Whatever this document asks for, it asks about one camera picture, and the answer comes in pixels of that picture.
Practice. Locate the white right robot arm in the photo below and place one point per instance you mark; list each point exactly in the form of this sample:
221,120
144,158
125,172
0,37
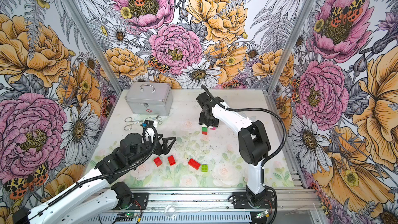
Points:
253,142

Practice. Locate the steel surgical scissors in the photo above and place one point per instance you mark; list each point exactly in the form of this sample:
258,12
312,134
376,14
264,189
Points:
136,119

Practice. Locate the lime green lego brick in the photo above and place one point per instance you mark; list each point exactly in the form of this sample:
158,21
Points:
204,168

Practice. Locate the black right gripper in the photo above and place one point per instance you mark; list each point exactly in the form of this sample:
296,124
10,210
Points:
202,121

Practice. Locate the aluminium front rail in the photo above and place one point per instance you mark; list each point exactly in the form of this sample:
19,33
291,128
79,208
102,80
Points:
220,199

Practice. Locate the aluminium frame post right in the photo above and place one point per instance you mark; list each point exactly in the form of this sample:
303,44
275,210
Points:
299,23

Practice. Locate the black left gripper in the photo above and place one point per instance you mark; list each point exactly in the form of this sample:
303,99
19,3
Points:
165,150

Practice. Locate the steel forceps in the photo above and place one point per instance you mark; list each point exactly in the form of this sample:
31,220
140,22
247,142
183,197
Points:
130,124

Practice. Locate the aluminium frame post left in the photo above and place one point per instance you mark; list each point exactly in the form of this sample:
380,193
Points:
80,21

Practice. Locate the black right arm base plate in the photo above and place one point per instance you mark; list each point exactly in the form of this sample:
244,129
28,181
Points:
246,200

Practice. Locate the silver metal case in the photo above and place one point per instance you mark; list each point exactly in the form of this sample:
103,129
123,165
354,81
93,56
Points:
150,98

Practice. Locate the aluminium frame post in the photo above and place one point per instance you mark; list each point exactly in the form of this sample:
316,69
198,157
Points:
299,23
80,21

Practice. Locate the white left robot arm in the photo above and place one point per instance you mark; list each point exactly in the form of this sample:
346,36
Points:
108,170

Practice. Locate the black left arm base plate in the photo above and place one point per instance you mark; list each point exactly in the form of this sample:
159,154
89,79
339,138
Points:
134,201

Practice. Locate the long red lego brick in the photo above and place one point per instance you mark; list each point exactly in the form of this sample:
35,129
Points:
194,164

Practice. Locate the small red lego brick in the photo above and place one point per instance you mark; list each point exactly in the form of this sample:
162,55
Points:
158,162

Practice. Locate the red square lego brick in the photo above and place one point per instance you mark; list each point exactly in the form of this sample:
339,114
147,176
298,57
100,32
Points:
171,160

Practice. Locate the white vented cable duct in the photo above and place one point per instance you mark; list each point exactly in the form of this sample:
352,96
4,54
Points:
178,218

